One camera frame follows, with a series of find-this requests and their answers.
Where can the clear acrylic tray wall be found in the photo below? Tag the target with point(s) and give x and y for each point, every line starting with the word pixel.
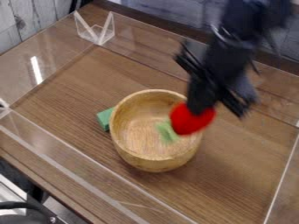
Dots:
pixel 83 184

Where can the green foam block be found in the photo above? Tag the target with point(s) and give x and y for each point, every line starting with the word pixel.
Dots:
pixel 103 118

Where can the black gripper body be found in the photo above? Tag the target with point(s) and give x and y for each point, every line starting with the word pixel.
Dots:
pixel 216 67

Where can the wooden bowl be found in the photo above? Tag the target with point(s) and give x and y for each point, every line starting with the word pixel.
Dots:
pixel 135 123

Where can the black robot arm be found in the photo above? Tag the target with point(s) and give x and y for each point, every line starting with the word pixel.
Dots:
pixel 248 20

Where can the black clamp mount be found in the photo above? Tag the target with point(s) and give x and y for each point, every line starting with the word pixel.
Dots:
pixel 22 210

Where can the red plush strawberry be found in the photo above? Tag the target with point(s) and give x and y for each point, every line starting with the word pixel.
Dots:
pixel 183 123

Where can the clear acrylic corner bracket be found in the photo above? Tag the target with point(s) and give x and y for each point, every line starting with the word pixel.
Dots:
pixel 96 34

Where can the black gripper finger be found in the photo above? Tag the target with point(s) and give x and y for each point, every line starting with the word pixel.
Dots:
pixel 202 94
pixel 240 95

